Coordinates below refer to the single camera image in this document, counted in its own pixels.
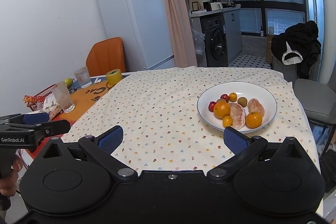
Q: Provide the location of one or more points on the brown kiwi berry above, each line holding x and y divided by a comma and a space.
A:
242, 101

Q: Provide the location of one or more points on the red small fruit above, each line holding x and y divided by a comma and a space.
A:
225, 97
211, 106

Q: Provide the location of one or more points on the black jacket on chair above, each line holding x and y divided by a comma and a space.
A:
298, 45

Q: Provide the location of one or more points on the orange chair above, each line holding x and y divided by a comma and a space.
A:
106, 56

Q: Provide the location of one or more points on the washing machine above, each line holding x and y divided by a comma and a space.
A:
215, 40

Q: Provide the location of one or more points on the yellow tape roll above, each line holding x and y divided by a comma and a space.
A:
113, 77

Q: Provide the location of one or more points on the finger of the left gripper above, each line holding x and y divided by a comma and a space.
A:
35, 118
50, 129

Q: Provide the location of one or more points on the large orange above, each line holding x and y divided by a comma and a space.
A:
221, 109

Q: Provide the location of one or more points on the green apple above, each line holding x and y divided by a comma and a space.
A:
68, 82

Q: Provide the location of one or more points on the small kumquat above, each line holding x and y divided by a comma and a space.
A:
227, 121
233, 97

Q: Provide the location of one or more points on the grey chair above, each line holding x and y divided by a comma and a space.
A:
318, 101

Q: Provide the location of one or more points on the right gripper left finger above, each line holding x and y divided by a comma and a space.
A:
99, 151

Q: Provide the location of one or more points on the floral white tablecloth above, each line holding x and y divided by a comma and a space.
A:
162, 128

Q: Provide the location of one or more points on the kitchen counter cabinet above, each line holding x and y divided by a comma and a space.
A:
232, 30

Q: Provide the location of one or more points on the clear drinking glass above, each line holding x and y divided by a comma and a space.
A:
83, 77

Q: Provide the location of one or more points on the person's left hand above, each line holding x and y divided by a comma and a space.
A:
8, 184

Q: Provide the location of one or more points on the peeled pomelo segment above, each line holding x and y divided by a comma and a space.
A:
255, 106
238, 115

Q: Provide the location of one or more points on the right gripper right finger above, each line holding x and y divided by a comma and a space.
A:
245, 151

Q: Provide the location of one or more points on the tissue pack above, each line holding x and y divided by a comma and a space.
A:
51, 106

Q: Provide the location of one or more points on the white refrigerator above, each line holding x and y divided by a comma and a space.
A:
143, 27

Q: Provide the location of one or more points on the white blue-rimmed plate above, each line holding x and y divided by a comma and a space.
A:
242, 89

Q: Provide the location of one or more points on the cardboard box on floor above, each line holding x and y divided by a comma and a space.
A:
269, 48

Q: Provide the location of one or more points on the pink curtain left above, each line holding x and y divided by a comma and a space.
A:
180, 32

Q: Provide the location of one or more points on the red basket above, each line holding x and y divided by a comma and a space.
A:
35, 102

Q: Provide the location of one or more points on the frosted tall glass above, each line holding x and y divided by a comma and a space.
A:
62, 95

